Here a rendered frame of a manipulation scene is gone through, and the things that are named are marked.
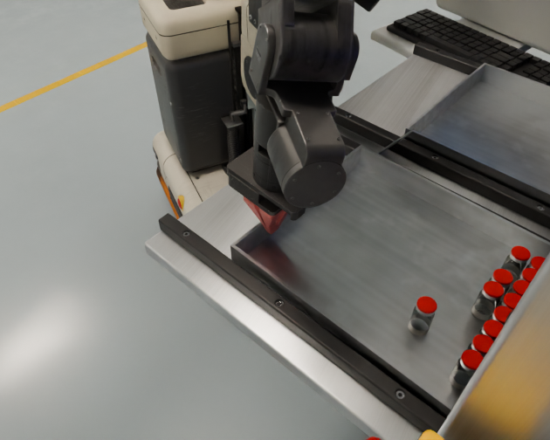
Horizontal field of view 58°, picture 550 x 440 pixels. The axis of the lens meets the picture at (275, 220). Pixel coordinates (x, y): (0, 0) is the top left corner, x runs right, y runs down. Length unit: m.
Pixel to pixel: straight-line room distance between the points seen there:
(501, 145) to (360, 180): 0.24
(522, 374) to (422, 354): 0.26
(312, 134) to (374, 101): 0.49
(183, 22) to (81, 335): 0.97
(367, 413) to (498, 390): 0.22
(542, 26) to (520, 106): 0.39
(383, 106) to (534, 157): 0.25
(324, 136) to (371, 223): 0.27
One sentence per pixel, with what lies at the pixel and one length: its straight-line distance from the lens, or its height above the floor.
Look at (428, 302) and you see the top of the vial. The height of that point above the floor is 0.93.
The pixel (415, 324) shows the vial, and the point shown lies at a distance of 0.56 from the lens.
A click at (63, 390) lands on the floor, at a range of 1.61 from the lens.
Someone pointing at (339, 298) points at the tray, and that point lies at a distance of 0.59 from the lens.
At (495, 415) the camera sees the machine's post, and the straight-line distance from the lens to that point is 0.35.
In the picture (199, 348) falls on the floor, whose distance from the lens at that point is 1.57.
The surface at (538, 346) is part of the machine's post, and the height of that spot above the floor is 1.14.
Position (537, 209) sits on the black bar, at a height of 0.90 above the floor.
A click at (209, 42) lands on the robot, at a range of 1.41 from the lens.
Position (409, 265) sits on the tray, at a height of 0.88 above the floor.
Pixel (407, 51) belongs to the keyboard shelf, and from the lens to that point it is 1.24.
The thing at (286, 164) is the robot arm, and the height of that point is 1.09.
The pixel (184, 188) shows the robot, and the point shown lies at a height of 0.27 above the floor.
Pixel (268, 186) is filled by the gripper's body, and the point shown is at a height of 1.00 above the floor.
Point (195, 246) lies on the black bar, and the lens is 0.61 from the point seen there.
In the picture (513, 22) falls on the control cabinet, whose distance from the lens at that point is 1.35.
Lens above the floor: 1.36
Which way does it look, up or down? 46 degrees down
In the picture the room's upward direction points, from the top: straight up
